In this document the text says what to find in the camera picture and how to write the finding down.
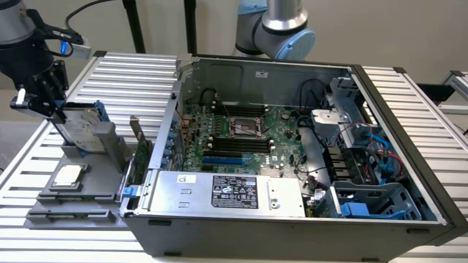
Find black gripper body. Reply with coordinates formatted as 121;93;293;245
0;45;56;95

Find hard disk with blue carrier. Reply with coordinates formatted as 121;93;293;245
51;100;107;158

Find metal disk bay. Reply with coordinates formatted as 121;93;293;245
309;76;380;146

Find silver CPU chip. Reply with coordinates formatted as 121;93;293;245
52;165;84;185

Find black stand pole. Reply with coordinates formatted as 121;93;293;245
184;0;199;55
121;0;147;54

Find grey parts rack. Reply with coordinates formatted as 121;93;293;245
24;120;137;230

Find green graphics card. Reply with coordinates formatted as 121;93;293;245
127;115;153;190

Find green RAM stick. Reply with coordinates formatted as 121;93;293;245
44;211;111;218

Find black RAM slot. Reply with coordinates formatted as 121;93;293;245
208;144;276;150
208;136;276;142
213;111;267;117
213;102;267;107
208;140;276;146
208;147;276;153
213;108;267;113
213;105;267;110

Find black long expansion slot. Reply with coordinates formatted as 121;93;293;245
203;150;244;159

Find CPU socket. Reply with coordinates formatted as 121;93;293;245
225;116;267;138

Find blue expansion slot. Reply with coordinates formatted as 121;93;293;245
201;157;245;166

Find silver power supply unit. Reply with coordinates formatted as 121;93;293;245
133;170;307;218

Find green motherboard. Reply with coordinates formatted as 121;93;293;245
177;101;323;197

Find silver chipset heat sink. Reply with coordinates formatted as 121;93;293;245
260;168;285;178

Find black fan shroud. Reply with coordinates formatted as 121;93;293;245
323;144;372;185

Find black open PC case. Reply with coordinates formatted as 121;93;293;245
117;53;468;258

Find grey plastic drive cage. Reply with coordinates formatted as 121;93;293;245
316;179;424;220

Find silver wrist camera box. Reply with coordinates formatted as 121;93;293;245
60;35;92;60

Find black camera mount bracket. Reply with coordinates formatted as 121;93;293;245
25;8;85;57

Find black camera cable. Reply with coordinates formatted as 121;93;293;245
64;0;129;30

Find black short power cable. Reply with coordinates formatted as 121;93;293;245
199;87;217;107

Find black looped wire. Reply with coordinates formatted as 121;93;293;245
296;78;328;113

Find blue data wire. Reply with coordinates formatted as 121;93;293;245
360;128;405;182

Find red data wire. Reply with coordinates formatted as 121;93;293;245
379;152;404;168

